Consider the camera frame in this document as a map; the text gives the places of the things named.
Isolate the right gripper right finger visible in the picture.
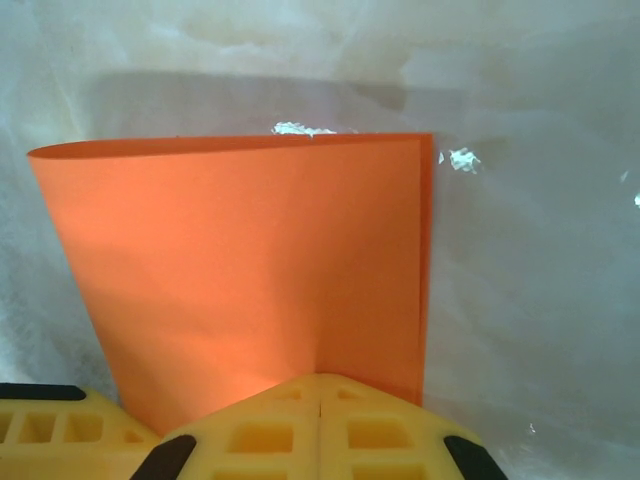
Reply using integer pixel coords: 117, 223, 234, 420
320, 372, 507, 480

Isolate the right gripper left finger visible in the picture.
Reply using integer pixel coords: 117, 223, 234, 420
133, 372, 322, 480

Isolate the orange paper sheet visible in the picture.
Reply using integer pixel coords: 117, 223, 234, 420
25, 132, 434, 444

